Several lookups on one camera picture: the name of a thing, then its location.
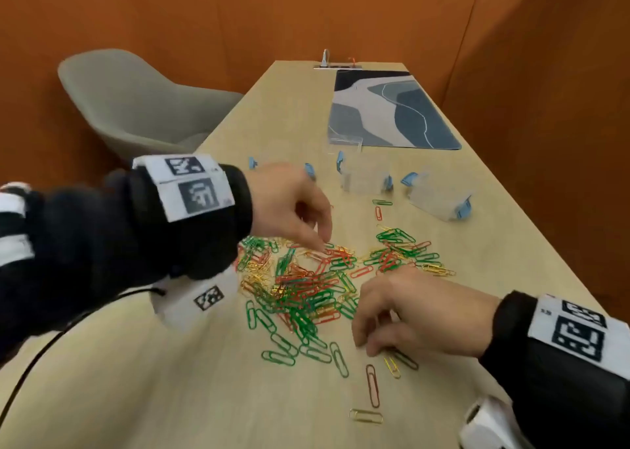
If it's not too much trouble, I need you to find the white marker wristband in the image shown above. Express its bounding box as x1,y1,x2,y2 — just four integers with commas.
132,154,236,223
527,294,630,381

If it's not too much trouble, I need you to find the person's right hand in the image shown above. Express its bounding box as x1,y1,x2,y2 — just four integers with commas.
351,267,501,359

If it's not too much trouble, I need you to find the grey shell chair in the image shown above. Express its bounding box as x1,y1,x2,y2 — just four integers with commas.
57,48,245,162

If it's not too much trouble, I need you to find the blue grey patterned mat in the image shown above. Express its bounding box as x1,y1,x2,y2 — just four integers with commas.
327,70,463,151

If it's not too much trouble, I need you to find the gold paper clip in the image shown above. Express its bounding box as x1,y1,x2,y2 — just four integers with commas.
349,408,384,425

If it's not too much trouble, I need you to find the metal table power outlet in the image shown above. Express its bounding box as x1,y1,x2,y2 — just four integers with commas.
313,49,363,71

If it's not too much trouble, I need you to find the pile of coloured paper clips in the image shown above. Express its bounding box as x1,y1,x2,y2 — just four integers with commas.
235,224,457,379

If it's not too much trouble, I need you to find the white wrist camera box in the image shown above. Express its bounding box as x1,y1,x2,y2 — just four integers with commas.
150,266,242,334
459,397,535,449

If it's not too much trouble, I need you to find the person's left forearm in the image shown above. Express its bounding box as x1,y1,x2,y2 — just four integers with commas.
0,164,255,366

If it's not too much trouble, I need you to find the clear box with blue clasps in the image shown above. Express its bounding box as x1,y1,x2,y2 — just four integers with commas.
247,141,317,181
336,151,394,196
401,170,473,222

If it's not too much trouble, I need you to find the long red paper clip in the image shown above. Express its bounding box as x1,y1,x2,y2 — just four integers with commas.
365,363,381,409

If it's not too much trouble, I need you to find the person's left hand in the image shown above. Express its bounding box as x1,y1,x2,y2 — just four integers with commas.
245,162,333,255

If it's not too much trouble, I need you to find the black cable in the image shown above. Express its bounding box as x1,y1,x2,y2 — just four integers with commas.
0,286,167,427

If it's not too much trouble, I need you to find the person's right forearm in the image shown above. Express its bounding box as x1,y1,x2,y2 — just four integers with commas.
479,291,630,449

